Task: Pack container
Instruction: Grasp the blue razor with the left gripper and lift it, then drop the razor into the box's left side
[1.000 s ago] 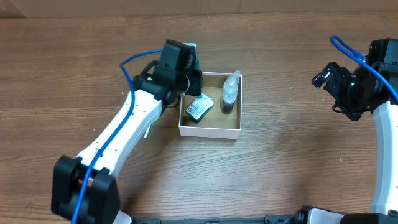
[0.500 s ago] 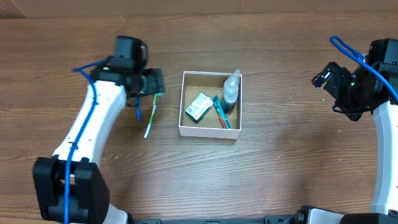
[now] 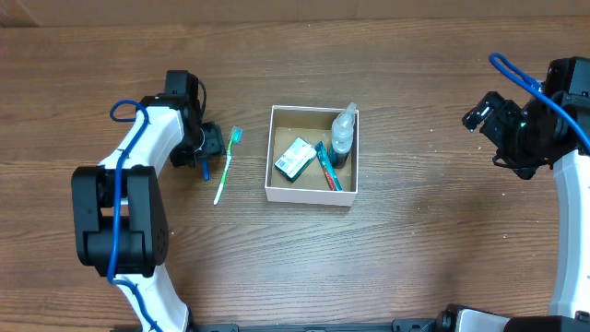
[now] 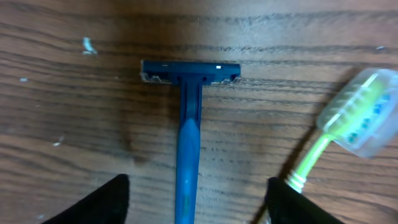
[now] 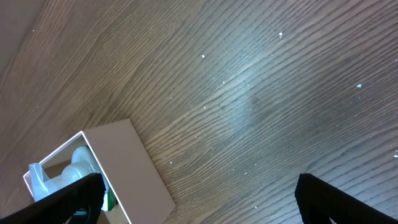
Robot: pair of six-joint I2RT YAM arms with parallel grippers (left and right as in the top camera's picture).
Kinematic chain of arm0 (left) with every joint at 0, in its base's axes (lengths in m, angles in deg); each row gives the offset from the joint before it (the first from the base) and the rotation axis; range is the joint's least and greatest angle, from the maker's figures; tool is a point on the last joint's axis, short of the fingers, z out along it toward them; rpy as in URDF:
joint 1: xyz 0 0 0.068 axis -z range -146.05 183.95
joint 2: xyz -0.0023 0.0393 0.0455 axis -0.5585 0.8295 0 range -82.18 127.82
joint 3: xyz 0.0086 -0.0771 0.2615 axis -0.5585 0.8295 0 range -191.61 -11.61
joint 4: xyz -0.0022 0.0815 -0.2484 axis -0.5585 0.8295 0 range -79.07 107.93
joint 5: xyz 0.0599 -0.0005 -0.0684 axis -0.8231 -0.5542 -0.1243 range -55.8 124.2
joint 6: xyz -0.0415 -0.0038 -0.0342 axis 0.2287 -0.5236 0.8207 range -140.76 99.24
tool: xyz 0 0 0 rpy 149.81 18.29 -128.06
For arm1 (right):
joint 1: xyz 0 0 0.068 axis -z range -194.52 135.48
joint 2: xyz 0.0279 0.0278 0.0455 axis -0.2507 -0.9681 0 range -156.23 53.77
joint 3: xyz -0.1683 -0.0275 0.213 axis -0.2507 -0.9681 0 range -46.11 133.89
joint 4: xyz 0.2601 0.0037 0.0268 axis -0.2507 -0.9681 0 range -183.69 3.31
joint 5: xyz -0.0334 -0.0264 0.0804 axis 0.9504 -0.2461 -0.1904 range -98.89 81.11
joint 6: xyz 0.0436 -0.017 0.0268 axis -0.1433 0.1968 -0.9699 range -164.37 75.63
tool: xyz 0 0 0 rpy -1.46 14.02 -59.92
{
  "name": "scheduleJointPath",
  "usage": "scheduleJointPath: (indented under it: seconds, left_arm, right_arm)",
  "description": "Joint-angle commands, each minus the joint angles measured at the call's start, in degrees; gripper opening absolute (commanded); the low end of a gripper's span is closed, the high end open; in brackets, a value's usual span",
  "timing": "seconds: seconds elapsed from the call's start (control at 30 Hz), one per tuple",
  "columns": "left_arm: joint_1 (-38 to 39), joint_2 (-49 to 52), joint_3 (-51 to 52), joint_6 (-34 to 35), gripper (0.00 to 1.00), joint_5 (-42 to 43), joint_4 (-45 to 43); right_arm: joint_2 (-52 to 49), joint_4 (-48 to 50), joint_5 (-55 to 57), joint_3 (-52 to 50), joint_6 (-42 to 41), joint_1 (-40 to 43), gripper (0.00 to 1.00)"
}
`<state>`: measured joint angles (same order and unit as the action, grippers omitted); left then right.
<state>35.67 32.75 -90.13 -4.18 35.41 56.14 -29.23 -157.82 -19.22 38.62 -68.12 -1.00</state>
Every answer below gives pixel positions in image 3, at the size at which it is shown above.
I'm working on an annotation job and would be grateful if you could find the blue disposable razor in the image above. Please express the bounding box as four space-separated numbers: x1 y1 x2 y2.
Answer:
201 159 210 181

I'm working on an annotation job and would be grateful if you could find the green white toothbrush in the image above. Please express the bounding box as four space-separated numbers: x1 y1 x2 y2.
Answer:
214 125 243 206

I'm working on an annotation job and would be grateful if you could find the green soap packet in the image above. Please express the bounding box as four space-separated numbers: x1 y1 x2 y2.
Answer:
274 137 317 183

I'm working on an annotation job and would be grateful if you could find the Colgate toothpaste tube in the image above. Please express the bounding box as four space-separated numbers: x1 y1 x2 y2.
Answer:
315 141 342 192

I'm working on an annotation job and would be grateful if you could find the clear bottle with dark liquid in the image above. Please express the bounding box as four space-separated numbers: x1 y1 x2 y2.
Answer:
328 102 357 169

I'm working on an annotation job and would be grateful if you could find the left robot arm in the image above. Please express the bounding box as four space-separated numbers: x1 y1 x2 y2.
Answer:
71 91 225 331

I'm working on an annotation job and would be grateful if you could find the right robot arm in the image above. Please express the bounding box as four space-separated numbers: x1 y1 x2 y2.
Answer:
431 92 589 331

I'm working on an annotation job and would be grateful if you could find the white cardboard box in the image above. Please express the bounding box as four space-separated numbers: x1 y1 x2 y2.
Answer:
265 105 360 207

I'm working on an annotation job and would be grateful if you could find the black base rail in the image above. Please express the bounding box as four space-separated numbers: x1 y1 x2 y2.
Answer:
187 318 435 332

